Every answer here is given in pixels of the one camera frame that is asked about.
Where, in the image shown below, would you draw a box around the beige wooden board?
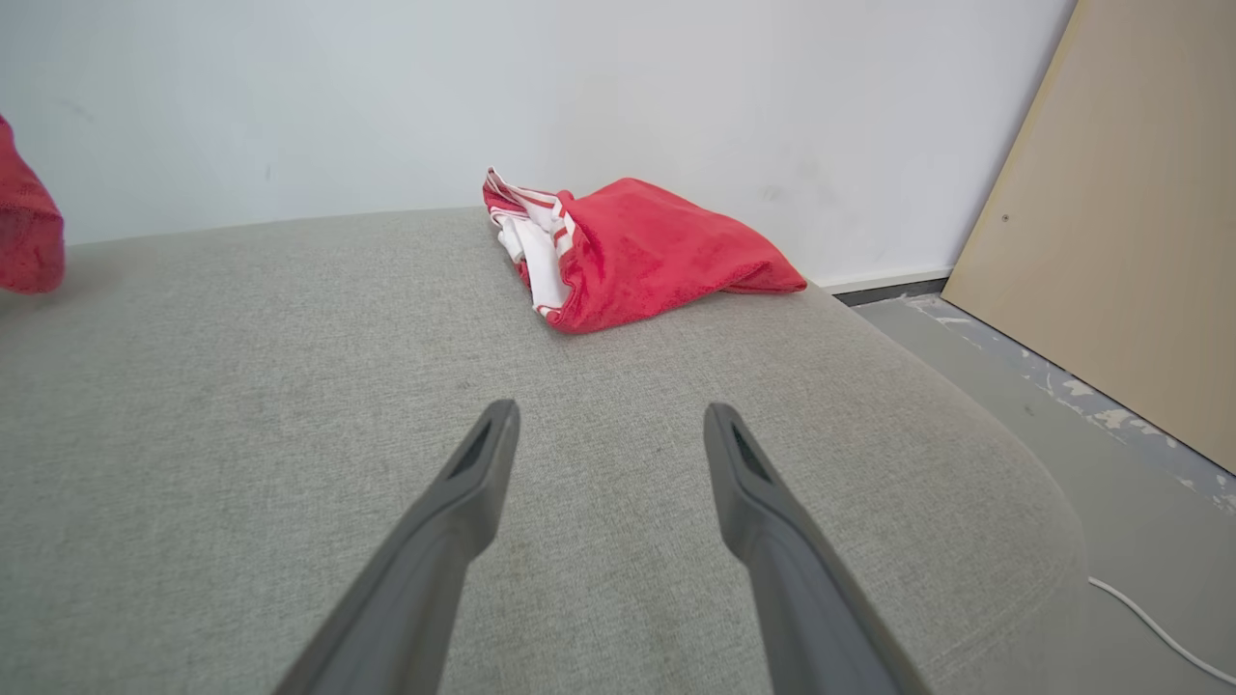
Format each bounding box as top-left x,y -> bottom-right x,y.
941,0 -> 1236,476

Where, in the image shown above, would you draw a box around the grey fabric sofa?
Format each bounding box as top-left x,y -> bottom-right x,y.
0,206 -> 1090,695

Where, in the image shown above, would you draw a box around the red shirt with white sleeves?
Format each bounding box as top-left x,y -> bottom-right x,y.
482,167 -> 808,336

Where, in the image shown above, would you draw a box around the white and black baseboard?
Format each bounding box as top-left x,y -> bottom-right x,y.
816,267 -> 954,308

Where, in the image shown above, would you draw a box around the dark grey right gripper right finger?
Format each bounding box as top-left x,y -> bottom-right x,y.
702,402 -> 930,695

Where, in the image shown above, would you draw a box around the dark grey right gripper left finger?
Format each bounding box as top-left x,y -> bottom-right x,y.
274,399 -> 522,695

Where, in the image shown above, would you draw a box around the white floor cable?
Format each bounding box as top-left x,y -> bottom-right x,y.
1088,575 -> 1236,687

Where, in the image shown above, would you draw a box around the red shorts with white band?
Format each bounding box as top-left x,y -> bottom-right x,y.
0,114 -> 67,296

